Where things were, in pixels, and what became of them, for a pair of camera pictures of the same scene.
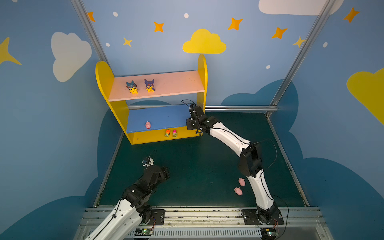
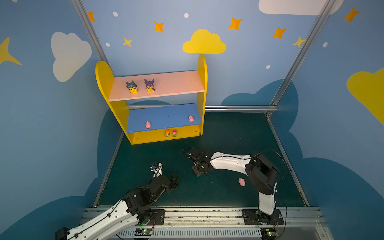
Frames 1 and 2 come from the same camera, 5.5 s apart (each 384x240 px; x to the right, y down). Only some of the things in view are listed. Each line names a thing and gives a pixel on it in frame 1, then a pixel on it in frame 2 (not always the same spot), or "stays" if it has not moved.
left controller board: (143, 232) stays
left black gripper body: (149, 167) -> (171, 181)
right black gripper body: (194, 113) -> (194, 155)
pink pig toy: (242, 181) stays
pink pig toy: (148, 125) stays
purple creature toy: (149, 85) stays
